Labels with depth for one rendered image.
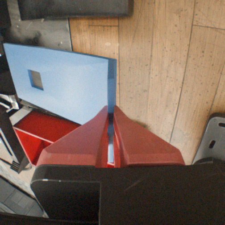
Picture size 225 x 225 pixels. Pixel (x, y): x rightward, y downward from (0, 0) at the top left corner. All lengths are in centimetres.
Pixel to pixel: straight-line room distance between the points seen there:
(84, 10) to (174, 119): 18
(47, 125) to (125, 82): 17
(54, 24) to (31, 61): 10
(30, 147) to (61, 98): 26
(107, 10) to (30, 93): 12
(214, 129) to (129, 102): 12
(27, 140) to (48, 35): 23
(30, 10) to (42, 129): 20
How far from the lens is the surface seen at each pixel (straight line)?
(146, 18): 21
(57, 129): 33
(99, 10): 21
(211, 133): 25
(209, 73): 22
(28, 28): 31
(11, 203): 553
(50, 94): 18
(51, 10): 24
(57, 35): 27
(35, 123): 36
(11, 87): 34
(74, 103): 16
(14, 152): 44
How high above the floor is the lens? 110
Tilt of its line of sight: 47 degrees down
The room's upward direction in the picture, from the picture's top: 143 degrees counter-clockwise
